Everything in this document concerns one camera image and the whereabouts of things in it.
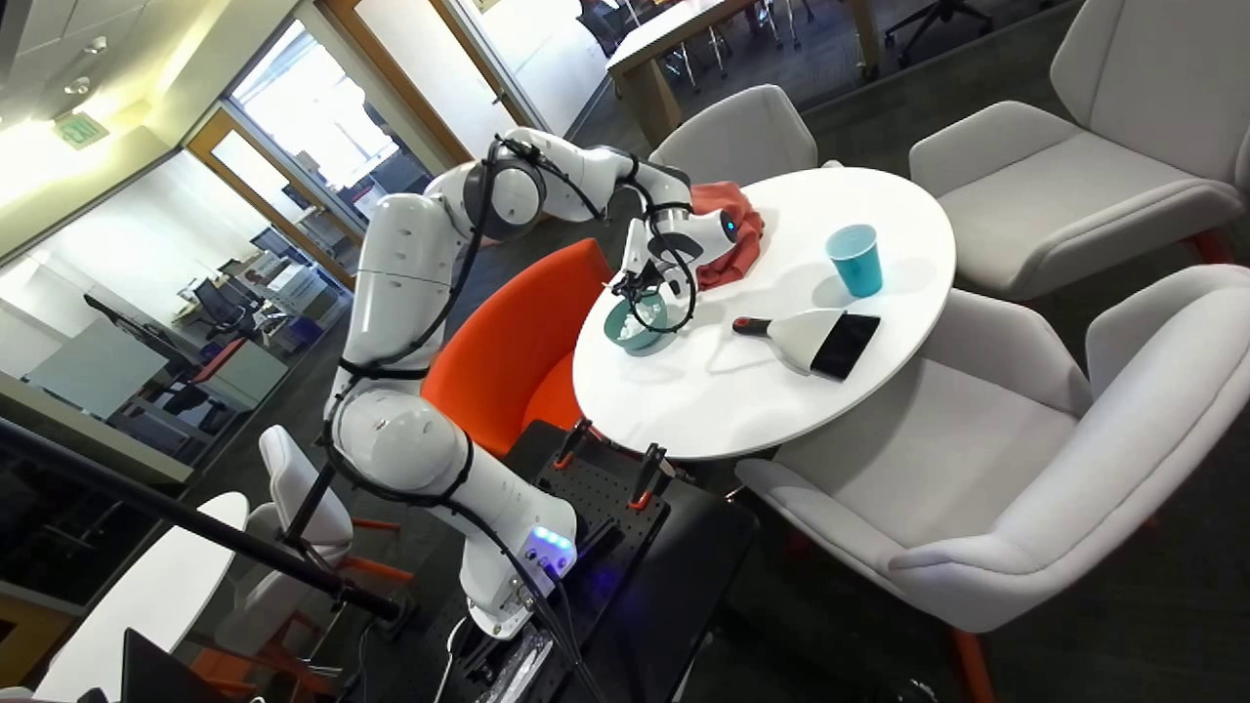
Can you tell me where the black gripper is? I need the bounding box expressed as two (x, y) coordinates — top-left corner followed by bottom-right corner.
(619, 245), (680, 334)

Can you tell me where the crumpled red cloth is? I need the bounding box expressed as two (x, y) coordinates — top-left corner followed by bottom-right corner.
(686, 182), (772, 299)

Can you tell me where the orange upholstered chair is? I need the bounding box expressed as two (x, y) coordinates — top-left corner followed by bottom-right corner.
(416, 236), (619, 460)

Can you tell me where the grey chair with wooden legs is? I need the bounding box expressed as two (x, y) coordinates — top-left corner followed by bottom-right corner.
(645, 81), (826, 188)

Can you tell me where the wooden background table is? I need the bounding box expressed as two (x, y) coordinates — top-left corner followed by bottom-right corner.
(601, 0), (766, 148)

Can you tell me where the blue plastic cup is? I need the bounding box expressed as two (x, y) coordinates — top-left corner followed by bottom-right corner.
(826, 219), (888, 301)

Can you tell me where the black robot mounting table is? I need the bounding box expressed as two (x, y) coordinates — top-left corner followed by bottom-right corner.
(499, 422), (758, 703)

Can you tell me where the grey upholstered armchair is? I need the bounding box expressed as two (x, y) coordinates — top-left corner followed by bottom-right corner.
(731, 261), (1250, 703)
(907, 0), (1250, 304)

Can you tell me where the black swivel office chair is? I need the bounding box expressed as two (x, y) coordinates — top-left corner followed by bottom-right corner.
(882, 0), (998, 70)

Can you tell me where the black metal pole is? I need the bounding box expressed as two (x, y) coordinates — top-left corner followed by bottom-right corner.
(0, 411), (409, 625)

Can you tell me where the black laptop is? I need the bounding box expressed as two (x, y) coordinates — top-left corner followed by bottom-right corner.
(119, 625), (231, 703)

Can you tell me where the black clamp with orange handle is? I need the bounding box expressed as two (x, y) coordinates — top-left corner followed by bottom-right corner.
(630, 443), (676, 517)
(550, 420), (597, 476)

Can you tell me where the grey scraper with black handle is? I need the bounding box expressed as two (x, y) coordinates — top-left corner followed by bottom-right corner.
(731, 309), (888, 389)

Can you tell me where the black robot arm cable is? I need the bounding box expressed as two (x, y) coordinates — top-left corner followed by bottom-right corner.
(328, 132), (707, 383)

